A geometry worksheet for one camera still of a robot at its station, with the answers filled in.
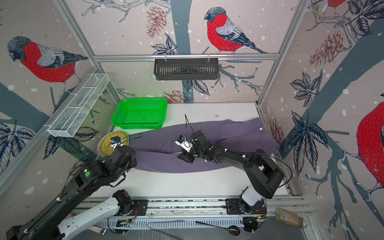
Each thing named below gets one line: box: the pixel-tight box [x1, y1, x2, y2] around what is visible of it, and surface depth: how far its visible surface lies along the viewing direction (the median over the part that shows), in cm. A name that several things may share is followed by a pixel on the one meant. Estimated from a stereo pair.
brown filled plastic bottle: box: [275, 207, 306, 229], surface depth 68 cm
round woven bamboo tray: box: [97, 130, 130, 157], surface depth 99 cm
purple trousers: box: [129, 117, 280, 173], surface depth 100 cm
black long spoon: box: [195, 221, 241, 236], surface depth 68 cm
